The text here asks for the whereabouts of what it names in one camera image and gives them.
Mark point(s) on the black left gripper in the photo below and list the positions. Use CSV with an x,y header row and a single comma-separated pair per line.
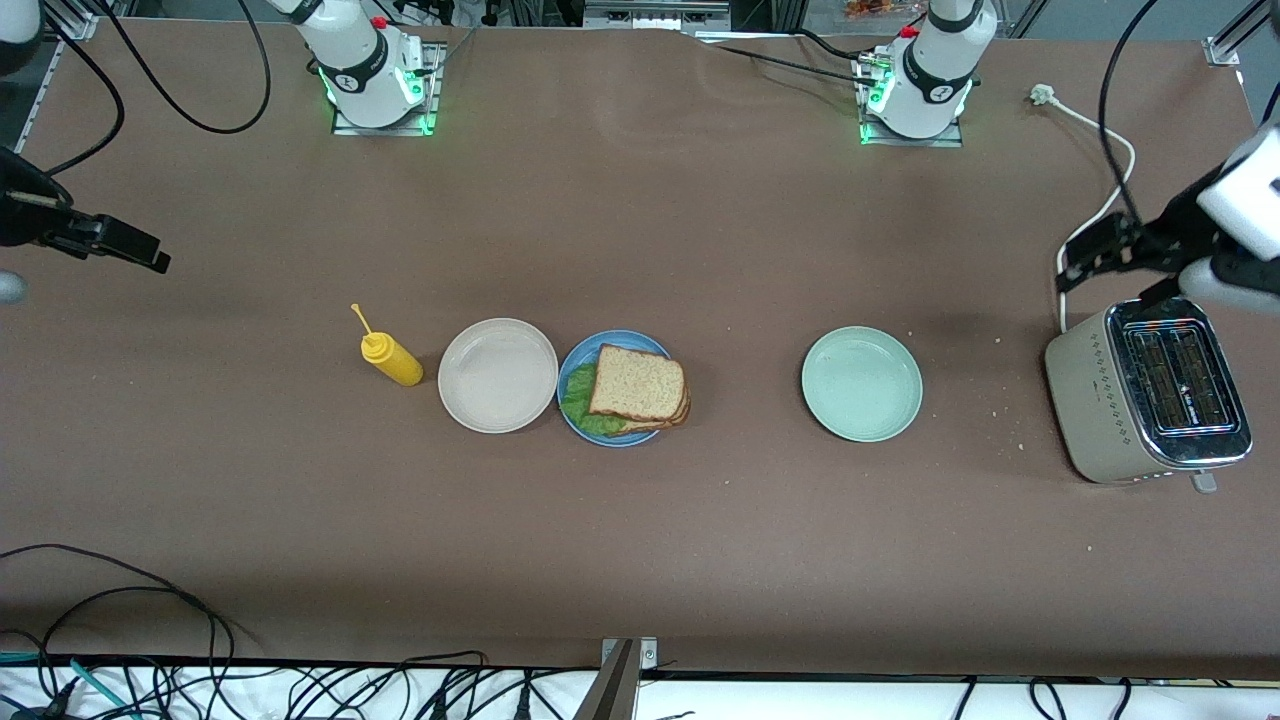
x,y
1172,236

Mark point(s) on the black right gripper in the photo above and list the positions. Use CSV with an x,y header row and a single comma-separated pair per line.
x,y
22,212

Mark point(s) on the yellow mustard squeeze bottle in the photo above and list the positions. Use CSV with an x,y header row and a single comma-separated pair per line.
x,y
392,360

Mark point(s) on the brown bread slice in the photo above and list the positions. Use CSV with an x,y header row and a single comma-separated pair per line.
x,y
635,382
650,424

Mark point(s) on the green lettuce leaf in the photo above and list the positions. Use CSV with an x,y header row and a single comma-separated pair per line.
x,y
580,405

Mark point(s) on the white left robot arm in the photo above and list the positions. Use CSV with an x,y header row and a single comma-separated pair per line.
x,y
935,70

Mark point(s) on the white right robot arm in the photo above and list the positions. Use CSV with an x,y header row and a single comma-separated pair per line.
x,y
350,60

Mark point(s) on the pale green round plate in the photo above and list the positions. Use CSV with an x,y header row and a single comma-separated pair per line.
x,y
861,384

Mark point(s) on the beige round plate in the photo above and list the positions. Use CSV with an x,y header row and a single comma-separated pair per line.
x,y
497,375

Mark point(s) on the blue round plate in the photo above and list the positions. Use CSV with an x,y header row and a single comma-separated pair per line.
x,y
630,340

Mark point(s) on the beige chrome toaster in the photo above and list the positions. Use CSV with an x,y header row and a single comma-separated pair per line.
x,y
1090,400

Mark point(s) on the orange packaged item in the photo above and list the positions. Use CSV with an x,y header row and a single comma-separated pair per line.
x,y
875,8

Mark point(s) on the silver power strip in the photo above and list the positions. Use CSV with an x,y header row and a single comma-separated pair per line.
x,y
655,15

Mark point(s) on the aluminium frame rail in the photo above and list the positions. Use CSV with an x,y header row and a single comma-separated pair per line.
x,y
40,90
1222,50

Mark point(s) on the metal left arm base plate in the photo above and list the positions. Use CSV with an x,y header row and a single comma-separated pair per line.
x,y
910,142

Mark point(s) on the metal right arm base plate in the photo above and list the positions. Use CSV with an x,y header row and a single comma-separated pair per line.
x,y
433,85

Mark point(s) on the grey metal camera post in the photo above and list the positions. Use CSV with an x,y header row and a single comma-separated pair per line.
x,y
615,690

